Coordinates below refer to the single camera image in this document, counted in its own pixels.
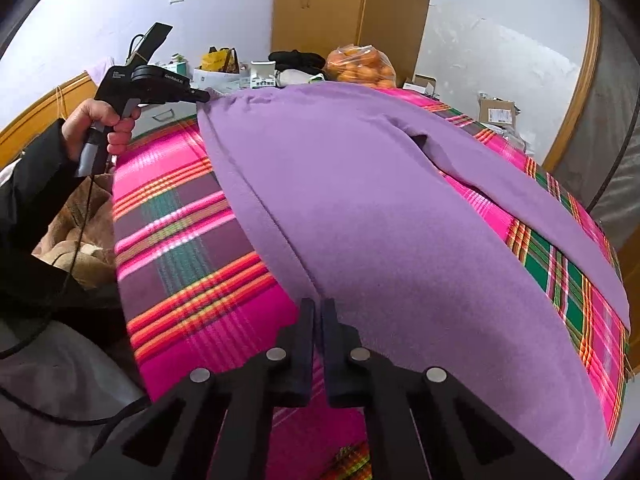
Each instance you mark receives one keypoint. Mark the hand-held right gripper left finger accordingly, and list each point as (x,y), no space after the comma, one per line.
(306,340)

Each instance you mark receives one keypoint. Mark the wooden wardrobe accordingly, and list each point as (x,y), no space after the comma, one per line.
(345,10)

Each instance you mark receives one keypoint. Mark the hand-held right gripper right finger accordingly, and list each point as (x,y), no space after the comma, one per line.
(330,345)

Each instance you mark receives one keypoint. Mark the clear plastic door curtain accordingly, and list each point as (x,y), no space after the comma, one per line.
(615,135)

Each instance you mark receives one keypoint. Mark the person's legs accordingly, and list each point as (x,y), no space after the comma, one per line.
(55,390)

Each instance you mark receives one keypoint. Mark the wooden headboard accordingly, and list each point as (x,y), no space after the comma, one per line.
(35,120)

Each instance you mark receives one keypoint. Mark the pink green plaid bed sheet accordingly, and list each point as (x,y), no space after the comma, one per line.
(190,270)

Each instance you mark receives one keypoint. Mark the grey drawer cabinet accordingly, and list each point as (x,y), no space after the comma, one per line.
(165,115)

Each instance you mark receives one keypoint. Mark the person's left hand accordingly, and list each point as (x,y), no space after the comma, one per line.
(85,120)

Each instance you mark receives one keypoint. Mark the bag of oranges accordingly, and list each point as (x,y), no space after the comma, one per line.
(362,67)

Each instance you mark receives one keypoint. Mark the purple sweater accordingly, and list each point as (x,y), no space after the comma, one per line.
(390,220)

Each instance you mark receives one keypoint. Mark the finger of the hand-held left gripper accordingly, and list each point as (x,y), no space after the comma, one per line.
(199,95)

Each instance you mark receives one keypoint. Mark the cardboard box with label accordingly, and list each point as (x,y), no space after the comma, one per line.
(496,111)

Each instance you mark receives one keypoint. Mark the white box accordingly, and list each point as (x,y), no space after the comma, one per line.
(215,80)

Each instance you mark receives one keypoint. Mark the person's left forearm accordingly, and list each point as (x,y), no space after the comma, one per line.
(35,200)

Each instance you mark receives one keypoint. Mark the black cloth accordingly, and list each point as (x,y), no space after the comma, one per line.
(295,62)

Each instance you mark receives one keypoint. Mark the yellow bag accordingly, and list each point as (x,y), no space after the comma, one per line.
(217,60)

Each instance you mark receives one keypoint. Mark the brown fuzzy blanket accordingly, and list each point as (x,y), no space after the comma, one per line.
(80,230)

